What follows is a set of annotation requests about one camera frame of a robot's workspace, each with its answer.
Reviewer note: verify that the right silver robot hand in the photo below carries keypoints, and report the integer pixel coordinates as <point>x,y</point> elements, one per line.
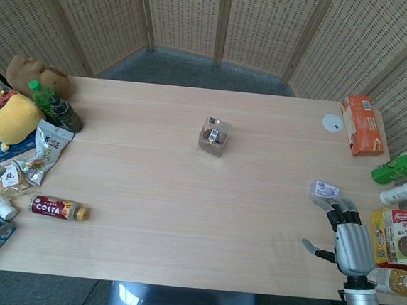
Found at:
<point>352,244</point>

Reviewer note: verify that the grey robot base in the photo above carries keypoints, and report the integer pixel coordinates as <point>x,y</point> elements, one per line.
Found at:
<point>179,304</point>

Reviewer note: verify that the Costa coffee bottle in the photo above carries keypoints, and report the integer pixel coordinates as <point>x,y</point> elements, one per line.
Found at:
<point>57,208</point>

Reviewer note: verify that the clear snack box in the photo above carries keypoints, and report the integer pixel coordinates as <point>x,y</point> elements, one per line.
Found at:
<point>214,136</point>

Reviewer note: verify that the small white bottle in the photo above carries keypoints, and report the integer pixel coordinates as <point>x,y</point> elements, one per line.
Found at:
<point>0,206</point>

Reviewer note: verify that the brown sugar pouch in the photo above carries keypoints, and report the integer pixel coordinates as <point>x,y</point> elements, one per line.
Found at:
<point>11,180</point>

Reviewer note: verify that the yellow red cereal box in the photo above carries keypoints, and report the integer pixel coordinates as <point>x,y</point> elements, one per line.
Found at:
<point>401,238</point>

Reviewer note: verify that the blue cardboard box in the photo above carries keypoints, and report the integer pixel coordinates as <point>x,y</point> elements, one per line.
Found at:
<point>6,147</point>

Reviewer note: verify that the yellow juice bottle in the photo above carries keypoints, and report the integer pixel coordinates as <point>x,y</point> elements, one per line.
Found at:
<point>397,282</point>

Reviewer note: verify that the small purple packet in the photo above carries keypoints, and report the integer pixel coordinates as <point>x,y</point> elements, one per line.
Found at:
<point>325,190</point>

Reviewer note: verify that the white plastic bottle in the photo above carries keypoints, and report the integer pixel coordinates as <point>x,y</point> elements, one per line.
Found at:
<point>403,192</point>

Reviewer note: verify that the silver green snack bag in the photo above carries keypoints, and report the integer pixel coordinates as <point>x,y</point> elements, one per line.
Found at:
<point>45,151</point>

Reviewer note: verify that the yellow plush toy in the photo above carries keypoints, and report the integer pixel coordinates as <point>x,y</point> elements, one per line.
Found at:
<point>12,118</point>

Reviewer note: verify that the green tea bottle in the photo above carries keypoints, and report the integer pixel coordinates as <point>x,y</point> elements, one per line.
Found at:
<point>398,166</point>

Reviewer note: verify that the red snack packet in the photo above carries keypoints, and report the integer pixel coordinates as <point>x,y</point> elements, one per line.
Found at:
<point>2,97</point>

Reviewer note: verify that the green cap soda bottle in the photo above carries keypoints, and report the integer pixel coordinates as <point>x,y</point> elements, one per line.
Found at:
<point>41,96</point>

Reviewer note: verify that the dark glass bottle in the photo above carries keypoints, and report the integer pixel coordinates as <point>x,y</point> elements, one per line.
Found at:
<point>66,115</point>

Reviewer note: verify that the orange biscuit box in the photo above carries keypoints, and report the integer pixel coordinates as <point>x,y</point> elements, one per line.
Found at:
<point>362,125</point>

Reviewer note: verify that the white table grommet cap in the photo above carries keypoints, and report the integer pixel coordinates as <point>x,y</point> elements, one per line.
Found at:
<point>332,123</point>

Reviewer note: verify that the brown plush toy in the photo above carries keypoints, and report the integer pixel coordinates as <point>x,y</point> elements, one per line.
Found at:
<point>41,74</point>

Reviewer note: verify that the bamboo folding screen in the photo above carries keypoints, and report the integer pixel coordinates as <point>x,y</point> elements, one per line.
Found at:
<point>214,28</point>

